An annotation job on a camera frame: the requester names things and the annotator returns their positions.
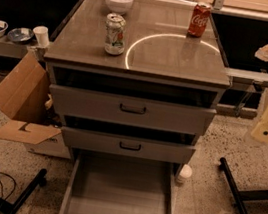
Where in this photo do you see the grey middle drawer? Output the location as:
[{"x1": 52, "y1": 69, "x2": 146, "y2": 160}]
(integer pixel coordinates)
[{"x1": 61, "y1": 126, "x2": 195, "y2": 164}]

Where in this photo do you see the white green soda can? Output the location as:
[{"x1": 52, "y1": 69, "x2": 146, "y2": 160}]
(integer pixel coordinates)
[{"x1": 104, "y1": 12, "x2": 126, "y2": 56}]

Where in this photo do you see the black stand leg right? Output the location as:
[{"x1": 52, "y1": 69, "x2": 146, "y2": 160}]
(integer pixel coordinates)
[{"x1": 219, "y1": 157, "x2": 268, "y2": 214}]

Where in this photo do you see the white paper cup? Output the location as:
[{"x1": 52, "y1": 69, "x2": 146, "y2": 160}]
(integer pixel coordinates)
[{"x1": 33, "y1": 25, "x2": 50, "y2": 48}]

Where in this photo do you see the white ceramic bowl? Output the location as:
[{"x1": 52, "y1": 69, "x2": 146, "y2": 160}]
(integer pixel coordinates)
[{"x1": 105, "y1": 0, "x2": 134, "y2": 15}]

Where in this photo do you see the grey side shelf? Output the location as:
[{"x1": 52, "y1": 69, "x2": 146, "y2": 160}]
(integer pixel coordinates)
[
  {"x1": 0, "y1": 36, "x2": 48, "y2": 61},
  {"x1": 226, "y1": 68, "x2": 268, "y2": 87}
]

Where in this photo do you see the grey drawer cabinet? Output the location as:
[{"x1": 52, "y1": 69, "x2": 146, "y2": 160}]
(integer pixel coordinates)
[{"x1": 27, "y1": 0, "x2": 243, "y2": 184}]

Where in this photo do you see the brown cardboard box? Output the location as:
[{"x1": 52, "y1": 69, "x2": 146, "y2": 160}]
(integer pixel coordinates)
[{"x1": 0, "y1": 53, "x2": 70, "y2": 159}]

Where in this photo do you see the grey open bottom drawer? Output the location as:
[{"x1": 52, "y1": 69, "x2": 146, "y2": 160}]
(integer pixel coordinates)
[{"x1": 58, "y1": 151, "x2": 175, "y2": 214}]

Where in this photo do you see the blue patterned bowl right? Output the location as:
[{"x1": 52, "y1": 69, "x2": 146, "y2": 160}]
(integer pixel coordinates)
[{"x1": 7, "y1": 27, "x2": 34, "y2": 44}]

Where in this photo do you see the red coke can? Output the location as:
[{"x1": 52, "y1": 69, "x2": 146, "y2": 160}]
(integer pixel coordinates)
[{"x1": 187, "y1": 2, "x2": 211, "y2": 37}]

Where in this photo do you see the grey top drawer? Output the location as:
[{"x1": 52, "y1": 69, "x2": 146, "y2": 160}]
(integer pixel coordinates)
[{"x1": 50, "y1": 84, "x2": 216, "y2": 135}]

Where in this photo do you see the grey side shelf left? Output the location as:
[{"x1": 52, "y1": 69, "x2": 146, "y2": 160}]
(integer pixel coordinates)
[{"x1": 0, "y1": 36, "x2": 48, "y2": 61}]

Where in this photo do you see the grey side shelf right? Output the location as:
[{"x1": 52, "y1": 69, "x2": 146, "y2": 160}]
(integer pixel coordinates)
[{"x1": 226, "y1": 68, "x2": 268, "y2": 87}]

